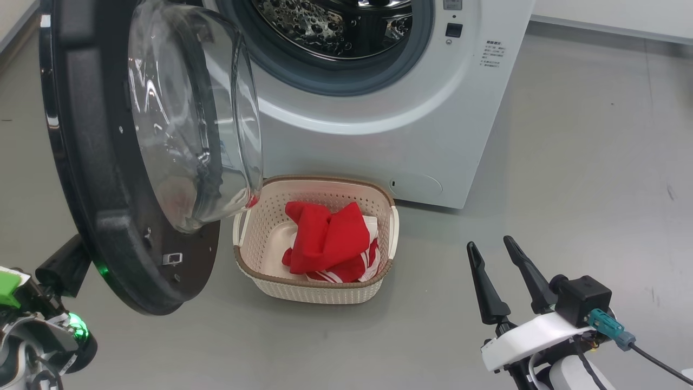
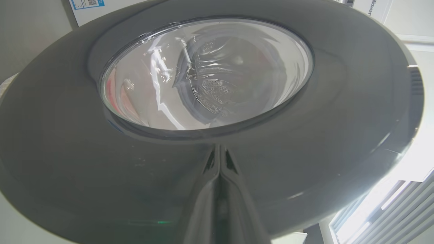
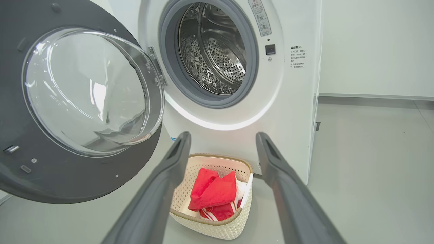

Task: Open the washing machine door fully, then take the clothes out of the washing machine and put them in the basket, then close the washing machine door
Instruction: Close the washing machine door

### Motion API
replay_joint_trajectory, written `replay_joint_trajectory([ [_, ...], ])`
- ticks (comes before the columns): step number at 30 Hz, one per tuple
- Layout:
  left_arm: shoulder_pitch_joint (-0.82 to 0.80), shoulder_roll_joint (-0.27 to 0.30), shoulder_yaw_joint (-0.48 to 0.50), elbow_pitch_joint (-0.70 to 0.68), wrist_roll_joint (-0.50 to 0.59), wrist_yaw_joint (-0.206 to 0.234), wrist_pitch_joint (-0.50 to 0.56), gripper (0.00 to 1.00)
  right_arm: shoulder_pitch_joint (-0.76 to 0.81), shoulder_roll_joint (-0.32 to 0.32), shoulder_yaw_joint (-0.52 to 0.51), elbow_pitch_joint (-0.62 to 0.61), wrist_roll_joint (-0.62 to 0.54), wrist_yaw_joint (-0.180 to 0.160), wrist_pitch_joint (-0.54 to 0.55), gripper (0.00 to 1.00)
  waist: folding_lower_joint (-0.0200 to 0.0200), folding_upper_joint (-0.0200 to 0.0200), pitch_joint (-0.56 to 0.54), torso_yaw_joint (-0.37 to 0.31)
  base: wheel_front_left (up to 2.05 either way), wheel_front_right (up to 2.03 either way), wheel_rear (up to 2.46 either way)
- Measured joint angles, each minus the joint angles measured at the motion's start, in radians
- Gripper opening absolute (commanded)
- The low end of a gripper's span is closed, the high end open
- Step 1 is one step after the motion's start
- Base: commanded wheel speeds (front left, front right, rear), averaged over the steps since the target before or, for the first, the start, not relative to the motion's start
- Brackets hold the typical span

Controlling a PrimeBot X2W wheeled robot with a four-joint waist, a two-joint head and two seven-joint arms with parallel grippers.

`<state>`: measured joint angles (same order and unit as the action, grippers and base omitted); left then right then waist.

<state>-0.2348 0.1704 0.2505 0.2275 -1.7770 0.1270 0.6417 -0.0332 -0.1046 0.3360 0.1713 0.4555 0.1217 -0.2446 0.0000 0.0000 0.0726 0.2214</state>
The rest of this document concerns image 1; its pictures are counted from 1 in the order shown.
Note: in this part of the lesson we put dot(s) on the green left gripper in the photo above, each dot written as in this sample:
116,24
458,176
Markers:
11,287

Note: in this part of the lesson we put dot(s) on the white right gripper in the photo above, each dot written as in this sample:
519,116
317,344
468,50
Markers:
530,338

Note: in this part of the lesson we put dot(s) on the black round glass washer door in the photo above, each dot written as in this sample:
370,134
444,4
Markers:
92,162

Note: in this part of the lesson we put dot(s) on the red white-striped garment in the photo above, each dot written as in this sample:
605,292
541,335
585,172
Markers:
330,238

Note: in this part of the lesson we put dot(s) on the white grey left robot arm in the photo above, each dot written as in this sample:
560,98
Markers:
38,341

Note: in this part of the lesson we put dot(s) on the cream perforated laundry basket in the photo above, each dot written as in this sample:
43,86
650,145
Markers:
260,238

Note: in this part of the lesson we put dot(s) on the black square door latch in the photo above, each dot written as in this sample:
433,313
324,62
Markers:
453,30

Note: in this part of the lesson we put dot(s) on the small black text sticker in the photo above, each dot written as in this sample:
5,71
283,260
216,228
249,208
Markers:
492,53

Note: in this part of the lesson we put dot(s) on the grey warning sticker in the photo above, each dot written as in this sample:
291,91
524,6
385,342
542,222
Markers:
452,4

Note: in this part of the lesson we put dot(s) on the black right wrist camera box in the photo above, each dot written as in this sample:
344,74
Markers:
582,298

